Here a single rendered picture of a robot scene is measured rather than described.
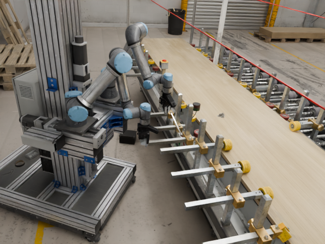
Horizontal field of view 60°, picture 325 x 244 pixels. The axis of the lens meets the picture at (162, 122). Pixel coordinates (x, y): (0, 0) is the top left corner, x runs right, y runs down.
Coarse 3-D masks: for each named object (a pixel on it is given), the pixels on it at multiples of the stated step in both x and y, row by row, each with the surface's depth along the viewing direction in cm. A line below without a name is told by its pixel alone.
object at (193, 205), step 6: (252, 192) 161; (258, 192) 162; (210, 198) 155; (216, 198) 155; (222, 198) 155; (228, 198) 156; (246, 198) 159; (252, 198) 160; (258, 198) 161; (186, 204) 150; (192, 204) 150; (198, 204) 151; (204, 204) 151; (210, 204) 153; (216, 204) 154; (222, 204) 156; (186, 210) 150
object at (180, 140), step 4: (152, 140) 218; (156, 140) 218; (160, 140) 218; (164, 140) 219; (168, 140) 219; (172, 140) 220; (176, 140) 221; (180, 140) 222; (184, 140) 223; (148, 144) 216; (152, 144) 216; (156, 144) 218; (160, 144) 218
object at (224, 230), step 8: (136, 72) 391; (144, 88) 351; (152, 96) 324; (152, 104) 316; (160, 120) 289; (168, 136) 265; (176, 136) 255; (176, 144) 244; (184, 160) 226; (192, 160) 226; (192, 168) 215; (200, 176) 210; (200, 184) 202; (200, 192) 199; (208, 208) 187; (216, 208) 184; (216, 216) 178; (216, 224) 177; (224, 224) 171; (224, 232) 168; (232, 232) 168
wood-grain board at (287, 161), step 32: (192, 64) 368; (192, 96) 283; (224, 96) 288; (224, 128) 233; (256, 128) 236; (288, 128) 240; (256, 160) 198; (288, 160) 200; (320, 160) 203; (288, 192) 172; (320, 192) 174; (288, 224) 151; (320, 224) 152
